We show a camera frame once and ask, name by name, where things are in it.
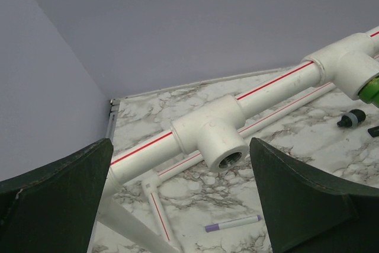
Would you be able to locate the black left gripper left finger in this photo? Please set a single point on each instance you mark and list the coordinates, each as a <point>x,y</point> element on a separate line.
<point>53,208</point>

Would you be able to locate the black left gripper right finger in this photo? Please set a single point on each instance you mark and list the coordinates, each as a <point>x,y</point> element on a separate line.
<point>309,210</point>

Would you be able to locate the white PVC pipe frame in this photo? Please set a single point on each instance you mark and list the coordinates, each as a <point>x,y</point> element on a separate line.
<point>212,131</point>

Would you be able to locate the green water faucet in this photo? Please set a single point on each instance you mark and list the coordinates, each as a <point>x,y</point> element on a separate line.
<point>369,92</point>

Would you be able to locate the purple capped white marker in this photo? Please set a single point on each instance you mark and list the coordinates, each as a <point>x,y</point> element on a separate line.
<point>233,223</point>

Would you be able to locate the black orange highlighter marker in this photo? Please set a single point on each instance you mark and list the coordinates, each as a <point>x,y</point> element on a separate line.
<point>374,131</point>

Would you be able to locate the black grey hose connector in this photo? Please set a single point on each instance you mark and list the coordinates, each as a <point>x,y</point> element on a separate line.
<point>352,119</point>

